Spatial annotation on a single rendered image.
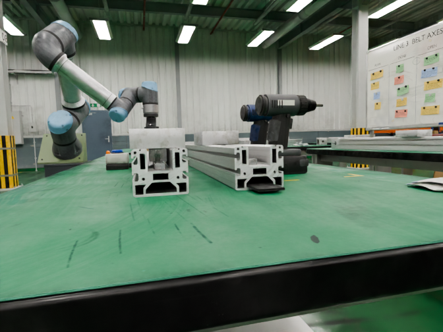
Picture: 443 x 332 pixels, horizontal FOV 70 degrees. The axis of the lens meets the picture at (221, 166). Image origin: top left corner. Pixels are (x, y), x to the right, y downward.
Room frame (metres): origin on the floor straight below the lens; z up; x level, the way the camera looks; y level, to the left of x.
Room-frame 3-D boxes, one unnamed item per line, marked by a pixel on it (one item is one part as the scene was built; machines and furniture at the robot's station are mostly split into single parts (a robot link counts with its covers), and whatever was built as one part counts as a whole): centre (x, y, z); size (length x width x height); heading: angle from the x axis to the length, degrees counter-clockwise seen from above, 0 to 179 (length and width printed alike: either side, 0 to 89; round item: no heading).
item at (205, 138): (1.00, 0.02, 0.87); 0.16 x 0.11 x 0.07; 13
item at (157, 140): (0.71, 0.15, 0.87); 0.16 x 0.11 x 0.07; 13
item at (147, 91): (1.55, 0.34, 1.11); 0.09 x 0.08 x 0.11; 74
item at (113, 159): (1.20, 0.39, 0.81); 0.10 x 0.08 x 0.06; 103
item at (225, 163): (1.00, 0.02, 0.82); 0.80 x 0.10 x 0.09; 13
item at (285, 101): (0.89, -0.20, 0.89); 0.20 x 0.08 x 0.22; 105
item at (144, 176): (0.96, 0.20, 0.82); 0.80 x 0.10 x 0.09; 13
